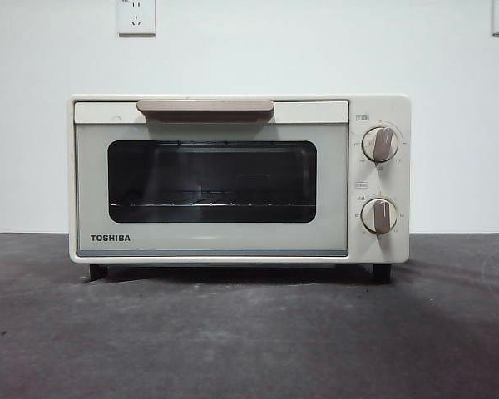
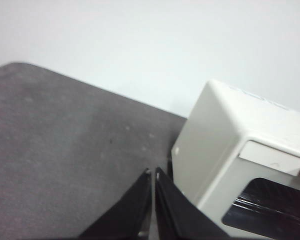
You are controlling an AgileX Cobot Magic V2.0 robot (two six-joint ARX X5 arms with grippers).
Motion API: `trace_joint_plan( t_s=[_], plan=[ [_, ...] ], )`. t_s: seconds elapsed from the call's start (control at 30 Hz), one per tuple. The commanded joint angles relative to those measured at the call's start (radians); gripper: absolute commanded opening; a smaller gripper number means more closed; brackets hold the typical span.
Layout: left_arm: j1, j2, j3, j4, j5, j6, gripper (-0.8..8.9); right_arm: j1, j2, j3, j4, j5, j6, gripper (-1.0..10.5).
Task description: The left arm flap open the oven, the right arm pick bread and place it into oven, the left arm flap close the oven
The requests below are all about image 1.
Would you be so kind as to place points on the cream Toshiba toaster oven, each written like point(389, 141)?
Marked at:
point(399, 249)

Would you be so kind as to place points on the cream timer knob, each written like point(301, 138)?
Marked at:
point(379, 215)

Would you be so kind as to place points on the cream temperature knob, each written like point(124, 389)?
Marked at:
point(380, 144)

